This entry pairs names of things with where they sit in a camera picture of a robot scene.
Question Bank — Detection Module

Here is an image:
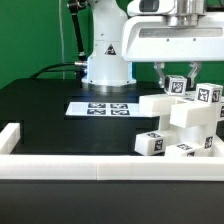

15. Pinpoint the white tagged cube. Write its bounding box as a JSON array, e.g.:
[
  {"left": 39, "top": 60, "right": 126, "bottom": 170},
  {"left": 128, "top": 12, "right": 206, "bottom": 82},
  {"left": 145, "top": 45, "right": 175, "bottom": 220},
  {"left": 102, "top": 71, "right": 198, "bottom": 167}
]
[
  {"left": 195, "top": 83, "right": 223, "bottom": 105},
  {"left": 164, "top": 75, "right": 187, "bottom": 95}
]

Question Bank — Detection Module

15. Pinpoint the white chair back frame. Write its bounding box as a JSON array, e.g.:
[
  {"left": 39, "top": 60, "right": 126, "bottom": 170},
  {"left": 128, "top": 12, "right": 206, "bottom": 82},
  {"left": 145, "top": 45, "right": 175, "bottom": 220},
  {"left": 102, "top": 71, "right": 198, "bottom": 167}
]
[{"left": 139, "top": 91, "right": 224, "bottom": 130}]

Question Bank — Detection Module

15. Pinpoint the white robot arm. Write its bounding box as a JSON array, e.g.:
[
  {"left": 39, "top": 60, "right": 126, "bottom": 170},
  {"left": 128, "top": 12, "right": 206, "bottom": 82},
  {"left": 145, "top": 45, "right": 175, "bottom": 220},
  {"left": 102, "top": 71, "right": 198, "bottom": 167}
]
[{"left": 82, "top": 0, "right": 224, "bottom": 89}]

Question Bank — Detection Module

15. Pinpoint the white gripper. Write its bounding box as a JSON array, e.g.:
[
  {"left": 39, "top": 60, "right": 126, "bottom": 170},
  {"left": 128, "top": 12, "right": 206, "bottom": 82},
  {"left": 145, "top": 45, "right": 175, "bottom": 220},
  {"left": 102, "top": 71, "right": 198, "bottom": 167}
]
[{"left": 122, "top": 0, "right": 224, "bottom": 89}]

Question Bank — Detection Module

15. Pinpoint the white marker sheet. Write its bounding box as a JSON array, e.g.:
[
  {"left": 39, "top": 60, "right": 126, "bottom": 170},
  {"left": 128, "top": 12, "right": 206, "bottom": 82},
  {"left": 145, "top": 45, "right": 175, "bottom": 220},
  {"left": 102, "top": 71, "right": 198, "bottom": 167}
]
[{"left": 65, "top": 102, "right": 141, "bottom": 117}]

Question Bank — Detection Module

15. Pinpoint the white hanging cable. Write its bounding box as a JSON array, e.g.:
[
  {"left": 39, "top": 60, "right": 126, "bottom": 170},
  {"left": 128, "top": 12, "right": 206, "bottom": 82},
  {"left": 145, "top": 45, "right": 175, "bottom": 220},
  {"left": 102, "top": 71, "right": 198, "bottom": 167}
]
[{"left": 58, "top": 0, "right": 66, "bottom": 80}]

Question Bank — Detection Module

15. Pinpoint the black cable bundle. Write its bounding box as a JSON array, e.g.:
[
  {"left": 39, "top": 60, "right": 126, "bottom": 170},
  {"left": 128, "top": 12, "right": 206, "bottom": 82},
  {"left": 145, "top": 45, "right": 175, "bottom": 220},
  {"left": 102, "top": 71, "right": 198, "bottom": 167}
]
[{"left": 29, "top": 61, "right": 88, "bottom": 80}]

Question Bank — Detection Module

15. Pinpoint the white U-shaped obstacle frame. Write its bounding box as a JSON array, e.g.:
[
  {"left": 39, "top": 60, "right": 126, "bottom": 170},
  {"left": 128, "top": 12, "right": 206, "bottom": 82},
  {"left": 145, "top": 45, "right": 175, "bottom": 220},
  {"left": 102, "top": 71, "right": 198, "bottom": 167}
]
[{"left": 0, "top": 123, "right": 224, "bottom": 181}]

